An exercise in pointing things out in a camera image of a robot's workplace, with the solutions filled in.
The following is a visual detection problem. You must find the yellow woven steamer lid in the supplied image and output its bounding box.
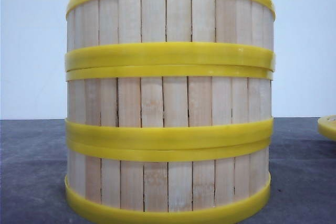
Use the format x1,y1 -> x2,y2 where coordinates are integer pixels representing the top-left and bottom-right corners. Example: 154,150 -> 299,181
318,115 -> 336,141

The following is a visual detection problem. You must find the front bamboo steamer basket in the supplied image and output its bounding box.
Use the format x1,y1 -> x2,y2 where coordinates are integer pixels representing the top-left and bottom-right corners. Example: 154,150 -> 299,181
65,139 -> 270,223

